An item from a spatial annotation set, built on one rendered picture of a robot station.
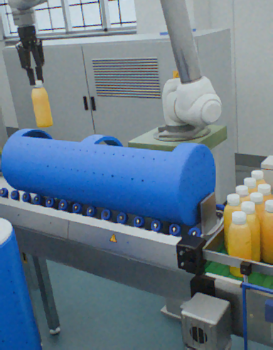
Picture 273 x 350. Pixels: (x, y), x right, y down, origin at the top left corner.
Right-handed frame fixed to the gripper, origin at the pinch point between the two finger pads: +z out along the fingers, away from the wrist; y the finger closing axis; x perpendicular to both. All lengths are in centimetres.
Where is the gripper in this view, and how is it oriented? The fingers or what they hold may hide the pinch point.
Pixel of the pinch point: (35, 76)
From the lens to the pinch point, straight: 193.1
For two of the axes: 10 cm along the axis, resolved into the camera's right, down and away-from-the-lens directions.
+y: -5.6, 3.5, -7.5
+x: 8.2, 1.1, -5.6
